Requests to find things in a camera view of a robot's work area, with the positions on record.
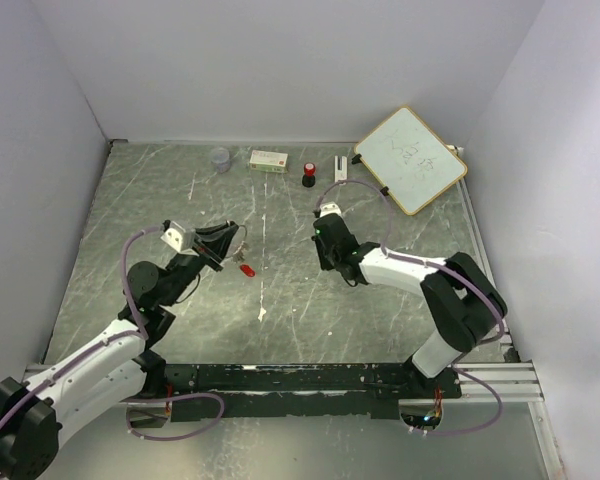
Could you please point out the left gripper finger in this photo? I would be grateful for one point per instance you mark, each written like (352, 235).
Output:
(221, 232)
(214, 253)

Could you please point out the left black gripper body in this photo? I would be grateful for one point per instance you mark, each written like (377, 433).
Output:
(185, 268)

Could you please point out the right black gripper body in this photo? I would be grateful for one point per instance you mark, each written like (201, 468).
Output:
(325, 256)

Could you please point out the wire keyring with keys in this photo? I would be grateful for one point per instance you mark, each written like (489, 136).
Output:
(237, 252)

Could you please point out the red tagged key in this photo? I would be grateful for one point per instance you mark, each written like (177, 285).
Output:
(247, 270)

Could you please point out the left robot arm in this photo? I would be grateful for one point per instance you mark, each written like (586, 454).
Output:
(40, 415)

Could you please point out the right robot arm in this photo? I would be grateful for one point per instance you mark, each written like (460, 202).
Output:
(466, 308)

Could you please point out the white stapler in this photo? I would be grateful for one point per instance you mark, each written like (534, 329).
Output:
(340, 168)

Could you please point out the red black stamp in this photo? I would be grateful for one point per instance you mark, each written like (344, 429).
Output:
(308, 179)

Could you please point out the clear plastic cup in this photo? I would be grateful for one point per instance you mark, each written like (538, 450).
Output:
(220, 158)

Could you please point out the white green staples box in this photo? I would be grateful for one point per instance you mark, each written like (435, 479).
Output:
(268, 161)

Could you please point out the yellow framed whiteboard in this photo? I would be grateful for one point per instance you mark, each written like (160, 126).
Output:
(410, 160)

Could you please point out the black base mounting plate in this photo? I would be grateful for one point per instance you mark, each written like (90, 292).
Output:
(303, 390)

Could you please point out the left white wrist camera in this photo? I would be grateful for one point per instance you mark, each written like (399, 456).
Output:
(178, 237)

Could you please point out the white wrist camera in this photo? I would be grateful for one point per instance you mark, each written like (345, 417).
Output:
(178, 237)
(329, 208)

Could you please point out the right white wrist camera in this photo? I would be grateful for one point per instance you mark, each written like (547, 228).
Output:
(329, 208)

